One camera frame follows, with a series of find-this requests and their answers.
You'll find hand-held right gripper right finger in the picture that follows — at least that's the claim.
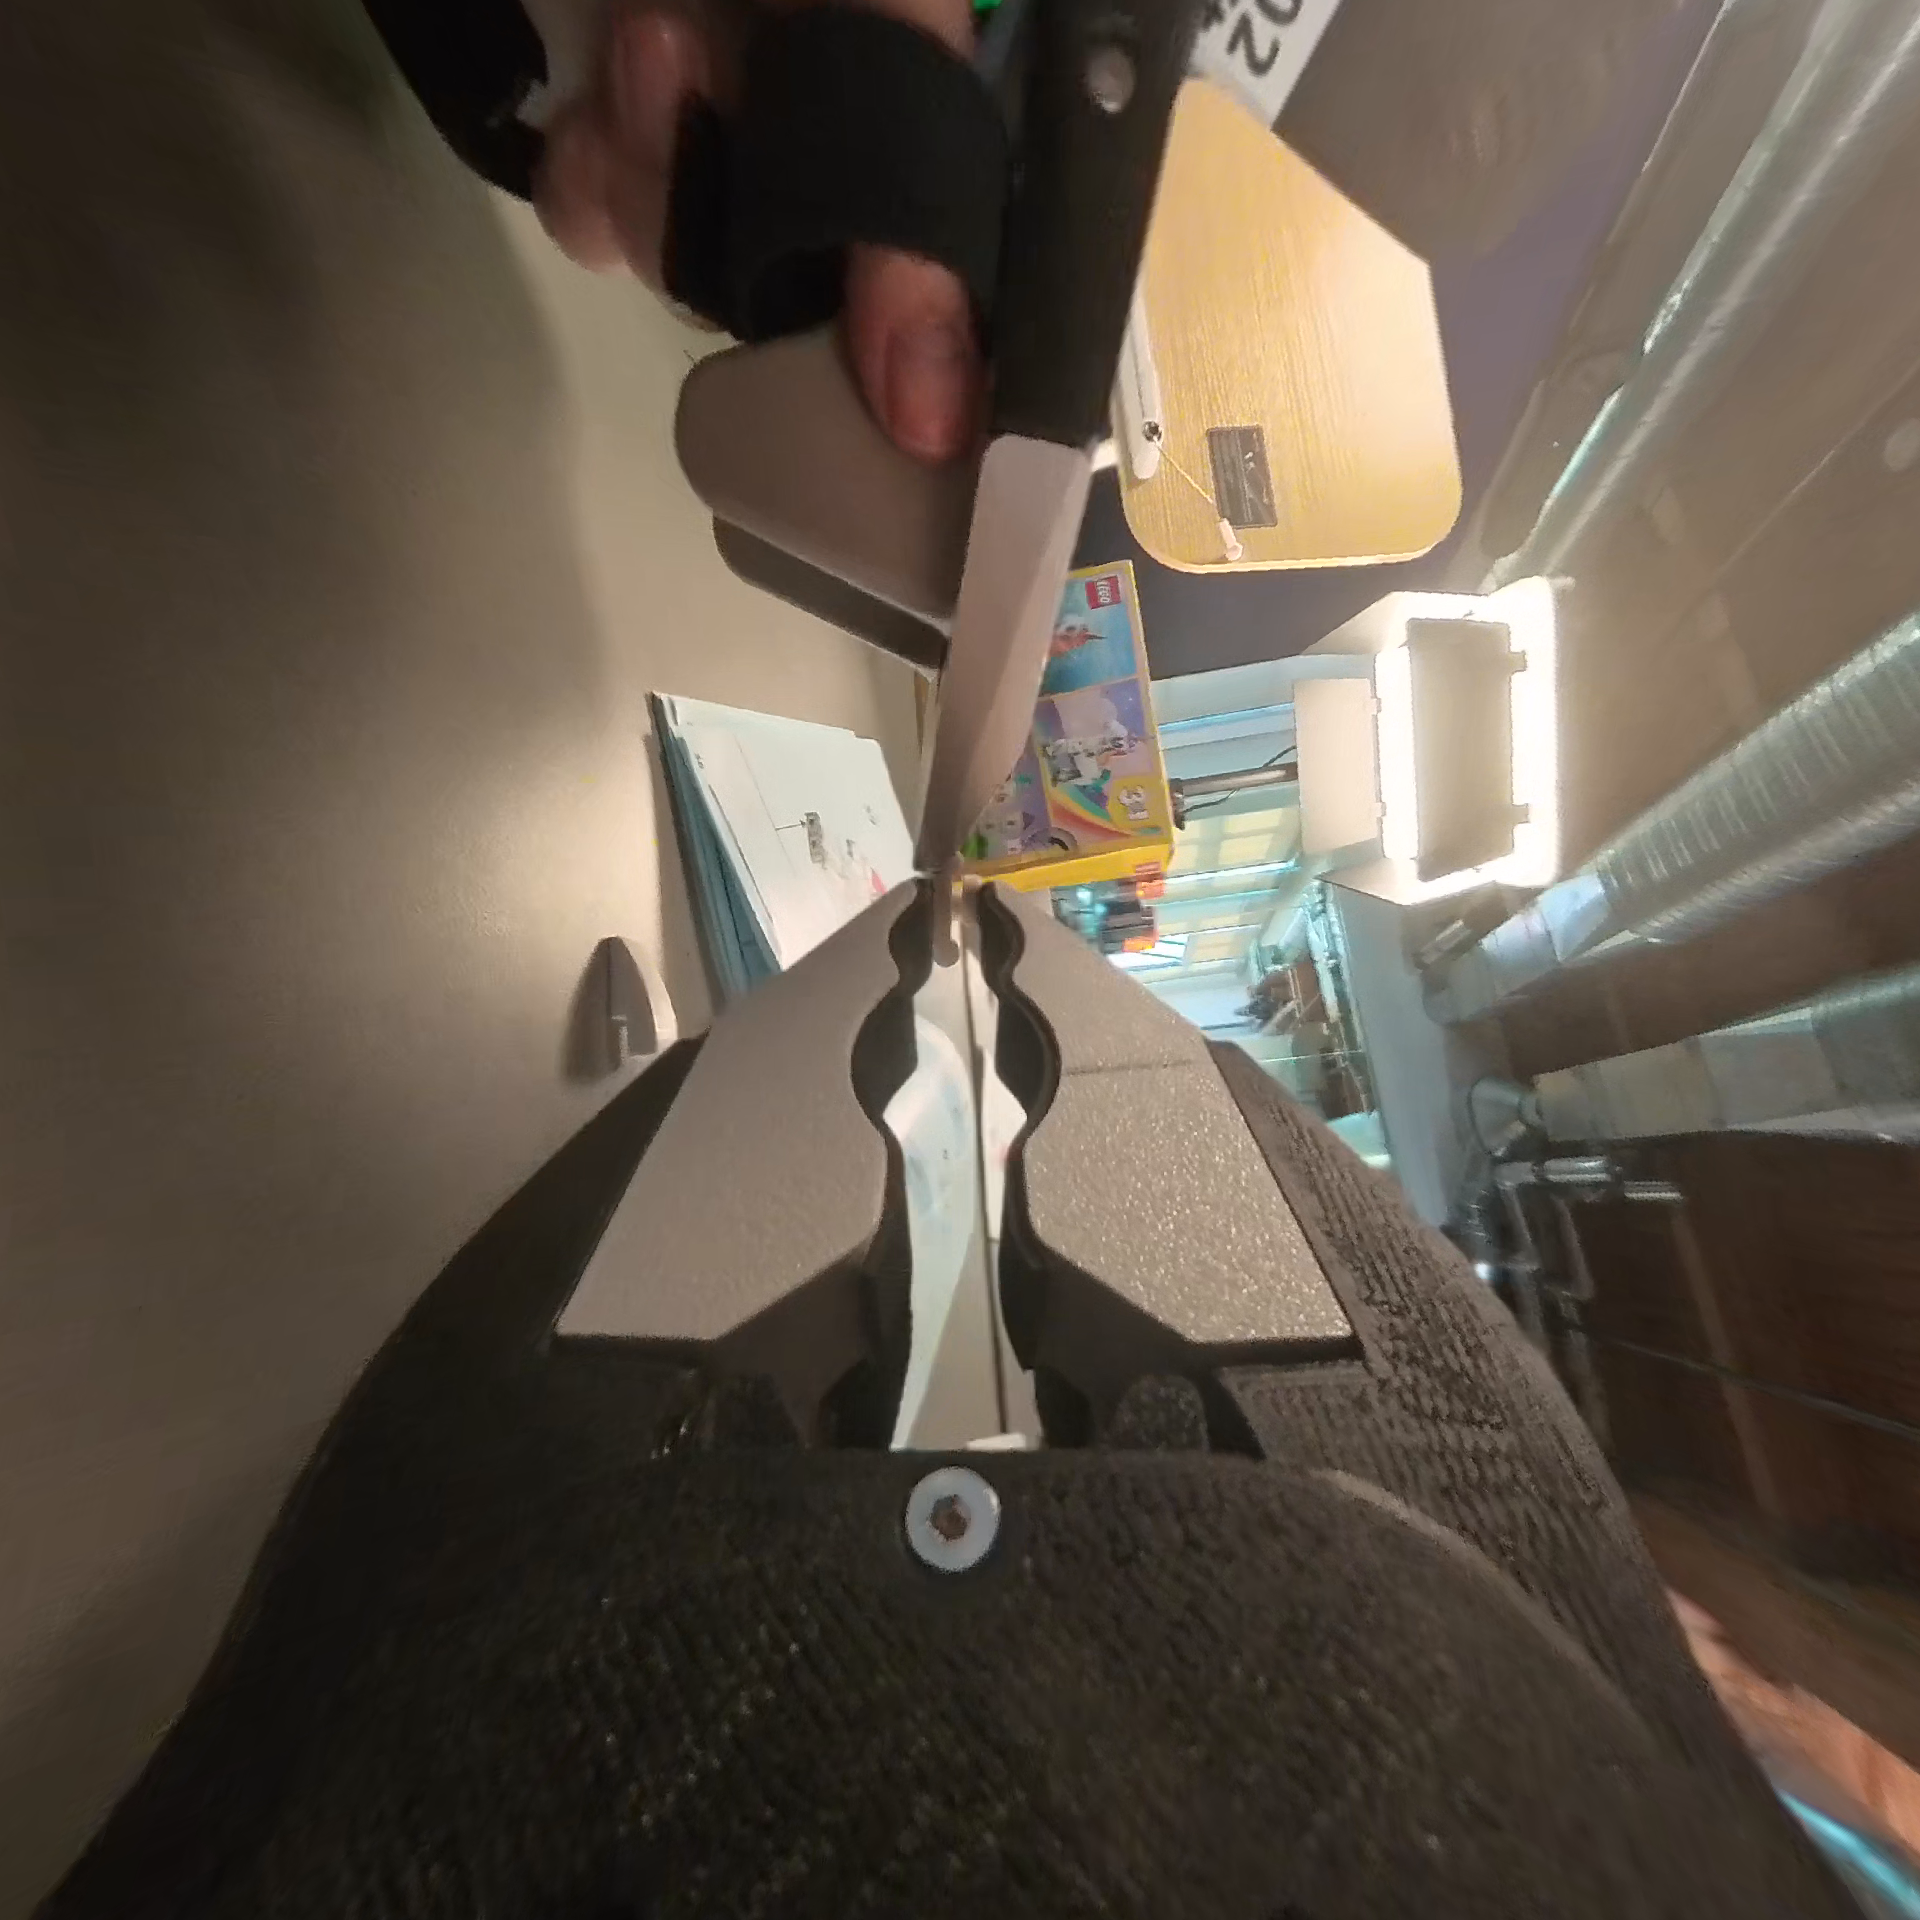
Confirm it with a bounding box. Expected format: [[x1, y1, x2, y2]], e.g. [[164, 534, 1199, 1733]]
[[972, 882, 1361, 1450]]

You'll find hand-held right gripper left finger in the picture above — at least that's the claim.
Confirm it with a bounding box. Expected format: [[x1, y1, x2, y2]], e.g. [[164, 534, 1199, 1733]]
[[550, 878, 928, 1444]]

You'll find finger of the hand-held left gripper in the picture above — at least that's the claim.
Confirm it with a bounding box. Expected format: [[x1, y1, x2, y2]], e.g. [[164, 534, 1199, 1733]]
[[913, 431, 1099, 875]]

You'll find yellow lego box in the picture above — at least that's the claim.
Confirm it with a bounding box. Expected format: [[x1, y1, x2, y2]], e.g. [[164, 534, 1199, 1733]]
[[960, 562, 1176, 882]]

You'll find pale grey arched lego piece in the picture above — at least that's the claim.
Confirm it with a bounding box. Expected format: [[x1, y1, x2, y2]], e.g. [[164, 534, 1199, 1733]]
[[566, 935, 671, 1077]]

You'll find open lego instruction booklet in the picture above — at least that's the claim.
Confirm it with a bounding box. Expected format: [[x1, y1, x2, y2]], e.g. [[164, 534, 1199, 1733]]
[[646, 691, 988, 1450]]

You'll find person's left hand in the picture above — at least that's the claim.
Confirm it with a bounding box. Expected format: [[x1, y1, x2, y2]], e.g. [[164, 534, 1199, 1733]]
[[537, 0, 995, 467]]

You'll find light wooden board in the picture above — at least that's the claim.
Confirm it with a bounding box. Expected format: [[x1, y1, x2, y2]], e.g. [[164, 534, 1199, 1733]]
[[1116, 77, 1464, 576]]

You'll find ceiling light panel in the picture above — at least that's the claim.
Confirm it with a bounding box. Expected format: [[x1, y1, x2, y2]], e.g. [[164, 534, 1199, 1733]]
[[1294, 576, 1565, 912]]

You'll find silver insulated duct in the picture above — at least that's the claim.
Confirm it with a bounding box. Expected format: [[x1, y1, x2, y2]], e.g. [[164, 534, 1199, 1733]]
[[1477, 0, 1920, 595], [1551, 607, 1920, 968]]

